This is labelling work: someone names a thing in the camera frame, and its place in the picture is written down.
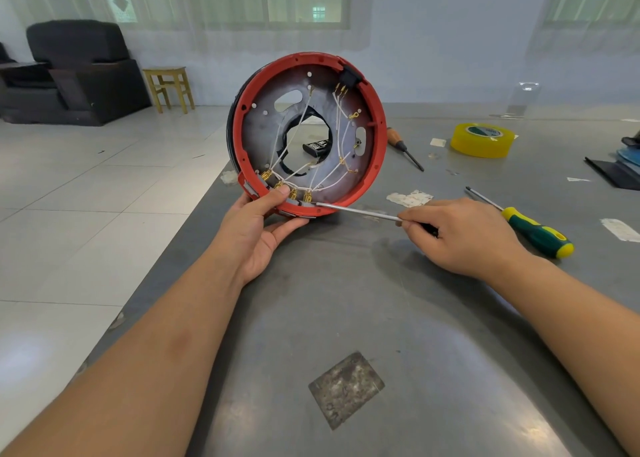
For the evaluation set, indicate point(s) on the black armchair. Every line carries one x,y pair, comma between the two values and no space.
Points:
80,71

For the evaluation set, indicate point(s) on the black round appliance part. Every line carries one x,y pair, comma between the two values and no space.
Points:
632,138

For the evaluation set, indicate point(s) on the person's right hand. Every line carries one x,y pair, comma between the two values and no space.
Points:
470,237

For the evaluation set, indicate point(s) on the person's left hand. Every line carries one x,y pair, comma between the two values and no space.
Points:
245,241

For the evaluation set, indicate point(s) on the crumpled white tape piece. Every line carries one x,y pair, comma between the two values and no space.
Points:
408,199

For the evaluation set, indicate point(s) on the black remote control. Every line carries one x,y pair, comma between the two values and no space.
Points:
316,148

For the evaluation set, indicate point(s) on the person's left forearm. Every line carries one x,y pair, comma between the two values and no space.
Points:
130,372

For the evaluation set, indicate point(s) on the person's right forearm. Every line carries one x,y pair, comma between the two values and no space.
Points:
590,332

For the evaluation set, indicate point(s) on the red round appliance base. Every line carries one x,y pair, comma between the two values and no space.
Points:
265,131

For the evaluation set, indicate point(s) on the small wooden stool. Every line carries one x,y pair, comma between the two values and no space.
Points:
168,72

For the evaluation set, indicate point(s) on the black flat plate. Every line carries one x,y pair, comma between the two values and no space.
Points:
615,174

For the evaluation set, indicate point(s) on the narrow white tape strip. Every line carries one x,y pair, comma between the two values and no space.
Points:
620,229

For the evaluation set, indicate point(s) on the yellow tape roll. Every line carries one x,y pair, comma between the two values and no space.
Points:
460,146

